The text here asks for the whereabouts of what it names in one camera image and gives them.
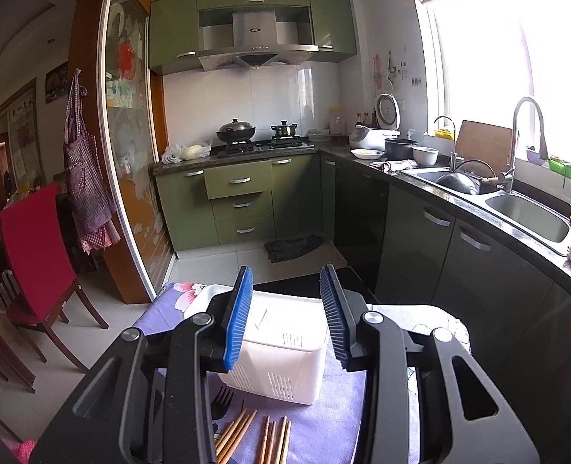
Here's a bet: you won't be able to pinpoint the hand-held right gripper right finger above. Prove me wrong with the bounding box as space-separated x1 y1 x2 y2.
319 264 540 464

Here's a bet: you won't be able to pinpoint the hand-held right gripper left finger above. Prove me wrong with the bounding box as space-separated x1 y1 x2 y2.
28 266 256 464

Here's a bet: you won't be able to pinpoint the white plastic utensil holder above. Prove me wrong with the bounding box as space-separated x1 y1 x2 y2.
203 284 329 406

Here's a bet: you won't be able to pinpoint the bunch of wooden chopsticks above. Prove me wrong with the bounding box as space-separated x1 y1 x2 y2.
214 408 292 464

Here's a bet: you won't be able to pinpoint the black fork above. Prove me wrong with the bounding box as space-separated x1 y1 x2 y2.
211 387 235 421

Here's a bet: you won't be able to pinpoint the dark cloth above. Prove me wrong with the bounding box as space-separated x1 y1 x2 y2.
264 235 326 264

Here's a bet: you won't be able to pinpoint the purple floral tablecloth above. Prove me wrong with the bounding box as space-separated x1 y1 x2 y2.
133 280 470 464

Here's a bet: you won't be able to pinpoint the green base cabinets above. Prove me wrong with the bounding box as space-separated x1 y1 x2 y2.
154 152 337 252

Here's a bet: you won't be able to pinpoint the open green drawer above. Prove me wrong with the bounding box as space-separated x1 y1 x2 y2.
204 159 274 200

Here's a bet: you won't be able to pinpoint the dark base cabinets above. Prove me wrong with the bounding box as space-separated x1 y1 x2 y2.
334 157 571 464

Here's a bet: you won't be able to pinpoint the dishcloth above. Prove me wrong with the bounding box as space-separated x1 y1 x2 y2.
370 159 416 173

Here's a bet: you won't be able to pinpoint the bag of white food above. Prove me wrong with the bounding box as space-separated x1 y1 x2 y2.
179 140 213 160

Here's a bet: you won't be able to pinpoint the black gas stove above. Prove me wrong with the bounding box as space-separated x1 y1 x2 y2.
215 138 315 155

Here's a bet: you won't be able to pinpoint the black inner pot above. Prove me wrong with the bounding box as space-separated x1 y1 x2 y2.
384 138 419 161

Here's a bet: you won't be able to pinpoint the dark wok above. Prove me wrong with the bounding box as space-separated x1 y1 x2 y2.
435 159 499 196

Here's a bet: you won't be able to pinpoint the black wok with lid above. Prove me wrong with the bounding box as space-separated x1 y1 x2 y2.
216 117 257 145

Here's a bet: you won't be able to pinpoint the white rice cooker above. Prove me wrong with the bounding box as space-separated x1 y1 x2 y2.
350 93 402 152

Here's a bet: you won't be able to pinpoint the white bowl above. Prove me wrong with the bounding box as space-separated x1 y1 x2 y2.
412 146 439 166

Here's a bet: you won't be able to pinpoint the steel pot with lid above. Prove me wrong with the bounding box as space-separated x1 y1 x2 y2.
271 120 299 140

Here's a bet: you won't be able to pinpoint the sliding glass door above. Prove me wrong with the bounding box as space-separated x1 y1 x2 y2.
97 0 170 303

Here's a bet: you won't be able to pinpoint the checkered apron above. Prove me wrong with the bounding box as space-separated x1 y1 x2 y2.
63 70 122 254

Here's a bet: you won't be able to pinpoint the small steel faucet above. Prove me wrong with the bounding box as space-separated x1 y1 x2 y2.
433 116 460 171

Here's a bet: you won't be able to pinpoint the red cushioned chair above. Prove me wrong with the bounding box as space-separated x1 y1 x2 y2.
0 183 109 373

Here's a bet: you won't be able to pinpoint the steel double sink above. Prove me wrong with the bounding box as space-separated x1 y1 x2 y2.
401 164 571 257

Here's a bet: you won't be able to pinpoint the wooden cutting board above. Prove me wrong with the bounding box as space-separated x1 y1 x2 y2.
457 120 515 175

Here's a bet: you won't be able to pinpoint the pink clothing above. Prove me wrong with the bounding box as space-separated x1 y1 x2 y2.
2 437 37 464

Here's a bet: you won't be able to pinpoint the tall steel faucet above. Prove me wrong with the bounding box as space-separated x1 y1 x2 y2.
500 97 549 193

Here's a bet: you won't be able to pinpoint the green plastic containers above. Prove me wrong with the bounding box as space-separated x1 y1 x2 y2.
549 155 571 181

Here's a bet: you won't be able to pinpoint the steel range hood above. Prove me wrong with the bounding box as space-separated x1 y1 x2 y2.
198 10 320 71

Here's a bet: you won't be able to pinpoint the window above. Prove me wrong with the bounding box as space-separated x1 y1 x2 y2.
421 0 571 170

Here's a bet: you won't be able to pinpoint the wall poster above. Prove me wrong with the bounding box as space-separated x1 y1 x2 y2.
7 104 44 189

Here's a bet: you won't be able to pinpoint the green wall cabinets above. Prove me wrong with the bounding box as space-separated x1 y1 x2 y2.
148 0 358 75

